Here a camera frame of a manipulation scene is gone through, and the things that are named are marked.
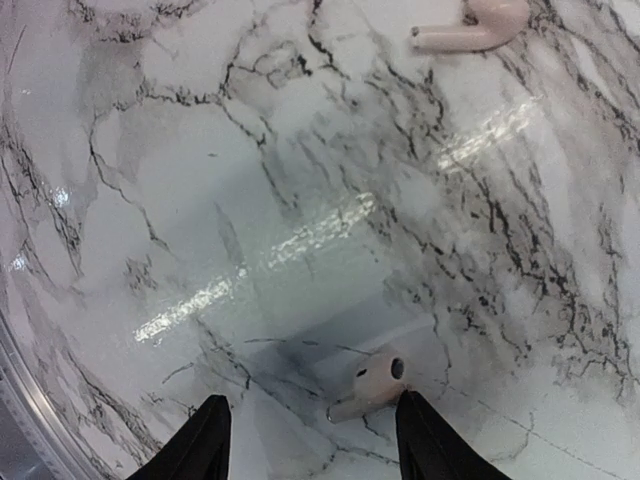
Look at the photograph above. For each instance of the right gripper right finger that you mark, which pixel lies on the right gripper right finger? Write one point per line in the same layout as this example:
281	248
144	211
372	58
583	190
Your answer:
430	449

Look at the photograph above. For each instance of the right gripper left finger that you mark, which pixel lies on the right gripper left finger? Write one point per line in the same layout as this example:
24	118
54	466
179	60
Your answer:
199	450

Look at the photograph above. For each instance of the pink earbud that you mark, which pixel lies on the pink earbud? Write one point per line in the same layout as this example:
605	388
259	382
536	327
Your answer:
378	381
498	23

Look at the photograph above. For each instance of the aluminium front rail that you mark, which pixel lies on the aluminium front rail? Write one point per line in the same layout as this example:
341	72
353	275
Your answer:
34	442

